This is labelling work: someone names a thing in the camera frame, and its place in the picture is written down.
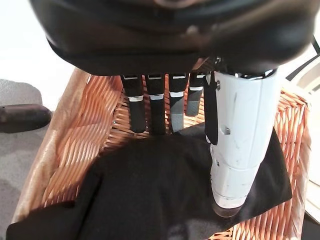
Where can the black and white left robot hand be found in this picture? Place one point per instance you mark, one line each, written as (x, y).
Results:
(175, 37)

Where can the dark navy garment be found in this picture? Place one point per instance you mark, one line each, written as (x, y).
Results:
(150, 187)

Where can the tan wicker laundry basket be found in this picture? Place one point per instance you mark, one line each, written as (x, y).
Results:
(80, 140)

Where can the silver left robot leg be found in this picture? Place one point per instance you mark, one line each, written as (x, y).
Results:
(22, 115)

